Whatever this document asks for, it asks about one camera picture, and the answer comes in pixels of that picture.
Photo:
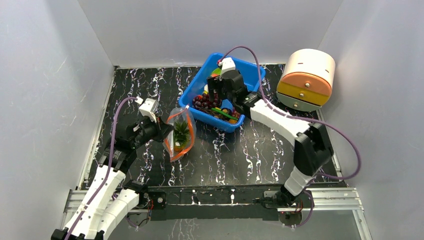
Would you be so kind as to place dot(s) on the round drawer cabinet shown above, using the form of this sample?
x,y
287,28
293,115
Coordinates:
x,y
307,80

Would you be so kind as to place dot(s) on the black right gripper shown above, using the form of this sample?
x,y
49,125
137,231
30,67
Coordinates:
x,y
218,87

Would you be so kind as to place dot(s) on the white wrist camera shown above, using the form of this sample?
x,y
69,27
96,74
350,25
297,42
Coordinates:
x,y
148,107
225,65

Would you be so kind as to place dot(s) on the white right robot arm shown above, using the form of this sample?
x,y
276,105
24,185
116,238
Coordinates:
x,y
310,139

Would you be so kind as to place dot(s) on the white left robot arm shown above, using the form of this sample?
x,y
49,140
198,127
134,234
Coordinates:
x,y
98,215

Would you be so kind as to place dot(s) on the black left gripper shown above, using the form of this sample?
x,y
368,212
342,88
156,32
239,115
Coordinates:
x,y
162,130

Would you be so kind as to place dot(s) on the green toy chili pepper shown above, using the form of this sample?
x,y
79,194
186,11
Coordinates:
x,y
224,113

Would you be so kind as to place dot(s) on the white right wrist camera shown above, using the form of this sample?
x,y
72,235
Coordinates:
x,y
225,65

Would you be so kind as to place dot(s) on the clear zip top bag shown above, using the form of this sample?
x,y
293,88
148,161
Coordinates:
x,y
179,114

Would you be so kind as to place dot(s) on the dark red grape bunch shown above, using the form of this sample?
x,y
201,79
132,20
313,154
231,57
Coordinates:
x,y
204,102

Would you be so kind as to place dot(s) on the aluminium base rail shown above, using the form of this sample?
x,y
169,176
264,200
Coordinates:
x,y
246,201

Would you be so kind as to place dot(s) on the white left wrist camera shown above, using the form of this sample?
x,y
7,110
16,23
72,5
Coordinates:
x,y
148,107

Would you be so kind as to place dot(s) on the green toy starfruit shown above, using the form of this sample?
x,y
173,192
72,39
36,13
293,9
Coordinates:
x,y
216,72

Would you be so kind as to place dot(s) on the toy pineapple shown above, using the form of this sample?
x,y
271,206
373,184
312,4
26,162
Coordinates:
x,y
181,135

